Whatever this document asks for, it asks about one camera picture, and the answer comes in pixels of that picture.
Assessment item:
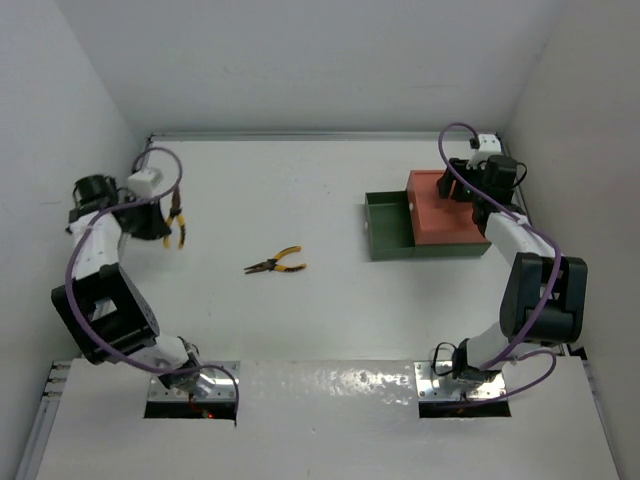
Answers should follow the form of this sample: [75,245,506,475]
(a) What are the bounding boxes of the salmon drawer box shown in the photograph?
[406,170,490,245]

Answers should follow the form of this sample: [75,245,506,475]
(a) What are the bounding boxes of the green pull-out drawer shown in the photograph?
[365,190,415,261]

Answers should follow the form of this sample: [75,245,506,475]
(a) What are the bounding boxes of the yellow handled long-nose pliers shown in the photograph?
[163,187,186,250]

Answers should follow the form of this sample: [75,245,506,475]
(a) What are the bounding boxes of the yellow handled cutting pliers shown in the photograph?
[244,245,307,274]

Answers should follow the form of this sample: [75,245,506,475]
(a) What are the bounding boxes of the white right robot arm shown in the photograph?
[437,155,588,384]

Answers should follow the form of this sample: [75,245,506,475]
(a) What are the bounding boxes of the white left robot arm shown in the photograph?
[67,175,198,391]

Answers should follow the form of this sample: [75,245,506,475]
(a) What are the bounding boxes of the green drawer box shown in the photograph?
[412,243,491,259]

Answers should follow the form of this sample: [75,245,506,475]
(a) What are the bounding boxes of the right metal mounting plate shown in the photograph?
[414,360,507,403]

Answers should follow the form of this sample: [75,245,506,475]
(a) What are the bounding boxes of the metal mounting plate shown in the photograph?
[147,361,241,403]
[414,360,507,403]

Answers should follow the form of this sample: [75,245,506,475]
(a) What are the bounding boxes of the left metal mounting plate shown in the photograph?
[147,361,241,403]

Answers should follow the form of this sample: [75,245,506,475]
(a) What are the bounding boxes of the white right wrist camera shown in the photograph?
[469,133,502,169]

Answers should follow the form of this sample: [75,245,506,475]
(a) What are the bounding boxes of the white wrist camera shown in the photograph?
[127,167,163,198]
[469,133,502,169]

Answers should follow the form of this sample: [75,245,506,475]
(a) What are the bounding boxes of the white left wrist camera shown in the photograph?
[127,167,163,198]

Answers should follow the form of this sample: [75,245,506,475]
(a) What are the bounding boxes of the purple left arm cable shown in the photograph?
[65,147,241,416]

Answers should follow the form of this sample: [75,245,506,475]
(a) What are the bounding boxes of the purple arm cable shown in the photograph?
[65,147,241,416]
[438,122,564,404]

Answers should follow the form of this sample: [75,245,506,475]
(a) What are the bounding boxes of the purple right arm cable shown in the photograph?
[438,122,564,404]

